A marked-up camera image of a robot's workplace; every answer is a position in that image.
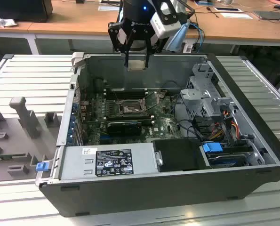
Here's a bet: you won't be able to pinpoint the grey parts rack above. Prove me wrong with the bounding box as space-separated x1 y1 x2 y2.
0 96 63 182

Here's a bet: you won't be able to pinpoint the white camera with black bracket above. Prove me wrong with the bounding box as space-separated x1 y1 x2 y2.
151 0 182 40

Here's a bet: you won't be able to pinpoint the black grey PC case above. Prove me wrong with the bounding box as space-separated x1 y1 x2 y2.
35 52 280 218

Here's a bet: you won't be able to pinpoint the silver metal drive cage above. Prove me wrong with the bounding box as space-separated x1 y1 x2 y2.
179 62 239 123

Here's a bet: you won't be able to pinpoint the white paper sheet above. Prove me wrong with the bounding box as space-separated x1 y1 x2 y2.
98 4 124 12
220 11 254 20

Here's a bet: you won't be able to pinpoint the CPU socket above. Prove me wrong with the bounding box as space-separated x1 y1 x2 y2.
117 100 147 115

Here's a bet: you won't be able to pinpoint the silver CPU plate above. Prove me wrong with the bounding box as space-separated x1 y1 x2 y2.
128 60 146 72

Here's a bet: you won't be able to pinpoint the hard disk in blue carrier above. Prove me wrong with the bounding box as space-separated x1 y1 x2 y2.
201 142 248 169

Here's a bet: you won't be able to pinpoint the wooden desk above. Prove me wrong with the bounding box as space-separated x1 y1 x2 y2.
0 14 53 55
28 0 280 56

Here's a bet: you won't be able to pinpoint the dark grey laptop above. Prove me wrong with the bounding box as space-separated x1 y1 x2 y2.
252 10 280 22

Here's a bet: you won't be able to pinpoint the black RAM slot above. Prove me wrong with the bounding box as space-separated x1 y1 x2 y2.
106 113 152 118
106 111 150 115
105 91 147 95
106 116 153 121
106 96 147 100
105 93 147 97
106 119 155 126
105 88 147 92

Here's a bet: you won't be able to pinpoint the grey plastic case handle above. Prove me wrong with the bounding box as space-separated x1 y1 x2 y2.
71 52 85 69

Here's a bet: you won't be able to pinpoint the blue cable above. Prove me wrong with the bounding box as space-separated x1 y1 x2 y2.
189 22 206 52

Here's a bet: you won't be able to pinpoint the orange yellow power wires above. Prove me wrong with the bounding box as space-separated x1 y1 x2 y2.
209 117 241 142

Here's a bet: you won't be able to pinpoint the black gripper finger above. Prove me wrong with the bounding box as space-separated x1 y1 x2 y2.
107 22 137 68
143 28 166 69

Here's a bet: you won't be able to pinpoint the crumpled white paper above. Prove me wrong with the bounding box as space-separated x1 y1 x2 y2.
0 13 18 29

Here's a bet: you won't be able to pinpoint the black plastic shroud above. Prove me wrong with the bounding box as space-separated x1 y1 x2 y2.
151 138 212 173

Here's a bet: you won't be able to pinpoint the green motherboard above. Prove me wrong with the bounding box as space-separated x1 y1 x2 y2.
80 89 185 146

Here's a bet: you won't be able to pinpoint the black graphics card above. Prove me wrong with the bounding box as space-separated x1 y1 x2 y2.
106 121 142 136

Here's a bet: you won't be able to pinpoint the black computer box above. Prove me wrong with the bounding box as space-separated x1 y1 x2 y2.
0 0 54 23

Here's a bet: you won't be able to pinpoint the white flat tablet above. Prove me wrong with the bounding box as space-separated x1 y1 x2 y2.
213 7 242 13

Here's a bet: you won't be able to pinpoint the thin black wire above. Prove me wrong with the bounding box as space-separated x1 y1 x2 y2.
161 80 182 92

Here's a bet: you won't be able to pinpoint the blue case latch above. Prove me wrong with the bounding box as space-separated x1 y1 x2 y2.
36 162 49 172

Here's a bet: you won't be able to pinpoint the black wire loop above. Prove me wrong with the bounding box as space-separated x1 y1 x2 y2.
172 93 203 140

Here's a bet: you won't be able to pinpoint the grey power supply unit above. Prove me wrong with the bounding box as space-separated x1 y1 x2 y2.
59 143 160 181

